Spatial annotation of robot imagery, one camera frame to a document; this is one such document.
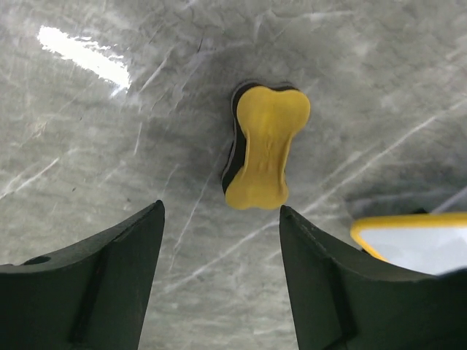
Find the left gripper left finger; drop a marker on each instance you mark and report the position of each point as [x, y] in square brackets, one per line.
[90, 295]

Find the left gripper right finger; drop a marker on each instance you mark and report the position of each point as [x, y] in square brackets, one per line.
[343, 298]

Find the yellow bone-shaped eraser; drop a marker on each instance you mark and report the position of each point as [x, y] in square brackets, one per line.
[266, 118]

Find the yellow framed whiteboard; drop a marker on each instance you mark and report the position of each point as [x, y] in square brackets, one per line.
[434, 244]

